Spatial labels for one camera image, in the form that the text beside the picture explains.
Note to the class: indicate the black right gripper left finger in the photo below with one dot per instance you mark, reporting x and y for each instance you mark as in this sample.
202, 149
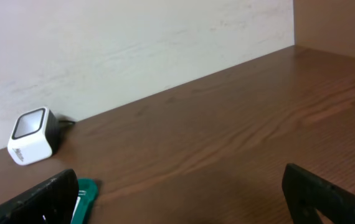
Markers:
51, 201

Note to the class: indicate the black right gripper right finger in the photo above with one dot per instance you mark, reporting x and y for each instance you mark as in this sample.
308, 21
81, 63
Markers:
307, 195

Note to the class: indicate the white barcode scanner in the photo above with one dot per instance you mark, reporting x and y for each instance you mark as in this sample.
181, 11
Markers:
35, 137

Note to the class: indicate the teal deodorant bottle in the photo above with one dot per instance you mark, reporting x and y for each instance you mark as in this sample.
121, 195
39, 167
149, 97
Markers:
87, 194

